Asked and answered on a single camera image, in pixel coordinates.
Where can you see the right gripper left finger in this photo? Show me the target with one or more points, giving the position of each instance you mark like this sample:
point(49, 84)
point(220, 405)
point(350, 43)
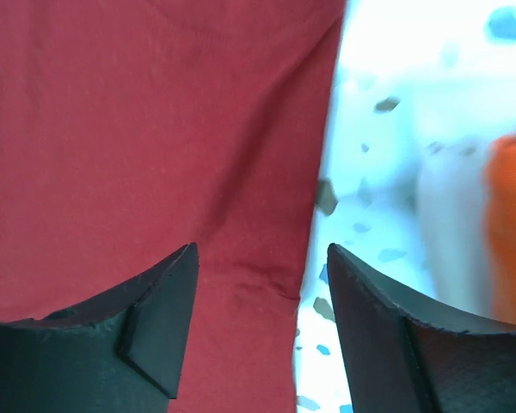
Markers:
point(119, 351)

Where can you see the dark red t shirt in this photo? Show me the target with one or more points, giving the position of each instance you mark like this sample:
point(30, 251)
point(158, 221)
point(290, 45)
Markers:
point(129, 129)

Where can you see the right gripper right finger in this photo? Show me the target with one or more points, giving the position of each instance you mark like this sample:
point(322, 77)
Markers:
point(406, 352)

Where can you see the orange folded t shirt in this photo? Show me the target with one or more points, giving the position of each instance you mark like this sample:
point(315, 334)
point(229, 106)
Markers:
point(501, 226)

